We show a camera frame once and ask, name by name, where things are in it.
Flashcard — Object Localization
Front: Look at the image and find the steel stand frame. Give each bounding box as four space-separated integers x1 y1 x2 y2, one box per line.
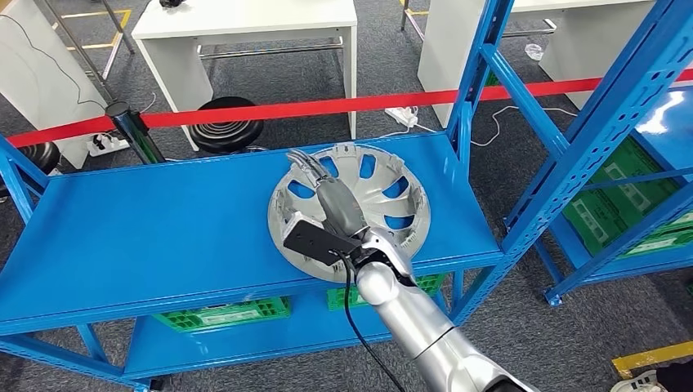
34 0 136 104

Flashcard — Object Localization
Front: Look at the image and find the white floor cable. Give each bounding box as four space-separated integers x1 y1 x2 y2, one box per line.
378 105 579 148

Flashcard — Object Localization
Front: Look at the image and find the black round stool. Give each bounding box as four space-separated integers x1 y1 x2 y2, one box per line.
188 96 266 155
0 141 61 188

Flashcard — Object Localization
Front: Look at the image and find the thin black cable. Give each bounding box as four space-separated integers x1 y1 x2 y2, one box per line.
0 13 108 112

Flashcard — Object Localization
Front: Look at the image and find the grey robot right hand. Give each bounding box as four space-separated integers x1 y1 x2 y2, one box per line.
285 149 372 242

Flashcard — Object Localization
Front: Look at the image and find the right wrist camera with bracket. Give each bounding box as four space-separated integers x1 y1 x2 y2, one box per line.
281 212 363 267

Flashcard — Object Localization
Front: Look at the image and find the black camera cable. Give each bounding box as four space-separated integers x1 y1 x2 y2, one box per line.
335 251 407 392

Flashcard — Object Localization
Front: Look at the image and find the black barrier post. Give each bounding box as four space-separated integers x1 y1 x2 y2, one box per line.
105 100 166 165

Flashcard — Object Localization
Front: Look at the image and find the white power strip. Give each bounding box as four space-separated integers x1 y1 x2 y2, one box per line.
384 106 419 130
86 132 131 158

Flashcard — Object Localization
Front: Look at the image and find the white cabinet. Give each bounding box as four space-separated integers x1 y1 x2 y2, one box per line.
0 0 106 170

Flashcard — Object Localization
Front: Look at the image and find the red barrier belt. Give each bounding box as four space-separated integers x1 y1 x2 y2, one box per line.
5 70 693 149

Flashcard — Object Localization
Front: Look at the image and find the blue metal shelf rack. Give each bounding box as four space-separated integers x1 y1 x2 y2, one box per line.
0 0 693 392
506 86 693 309

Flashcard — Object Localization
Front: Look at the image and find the grey plastic wheel cover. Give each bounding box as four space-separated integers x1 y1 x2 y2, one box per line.
267 142 432 283

